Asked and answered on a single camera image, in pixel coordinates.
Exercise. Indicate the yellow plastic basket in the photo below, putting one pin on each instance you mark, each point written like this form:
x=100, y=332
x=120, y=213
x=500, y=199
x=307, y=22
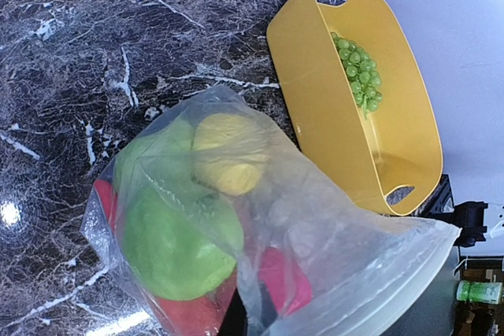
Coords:
x=388, y=160

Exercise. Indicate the black front rail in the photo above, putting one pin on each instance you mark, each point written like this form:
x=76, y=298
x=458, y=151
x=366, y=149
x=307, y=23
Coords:
x=441, y=200

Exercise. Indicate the green toy grapes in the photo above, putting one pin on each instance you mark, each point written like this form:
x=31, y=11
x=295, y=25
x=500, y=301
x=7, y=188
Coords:
x=361, y=72

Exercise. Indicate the green toy guava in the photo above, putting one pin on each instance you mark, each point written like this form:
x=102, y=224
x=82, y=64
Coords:
x=176, y=249

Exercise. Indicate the clear dotted zip top bag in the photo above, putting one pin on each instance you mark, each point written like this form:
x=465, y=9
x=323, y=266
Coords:
x=366, y=270

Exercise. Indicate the yellow toy lemon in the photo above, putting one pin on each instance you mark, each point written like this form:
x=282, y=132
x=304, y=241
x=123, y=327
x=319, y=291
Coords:
x=230, y=153

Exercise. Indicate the orange toy carrot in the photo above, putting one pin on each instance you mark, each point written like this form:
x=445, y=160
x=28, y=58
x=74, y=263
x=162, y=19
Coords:
x=108, y=198

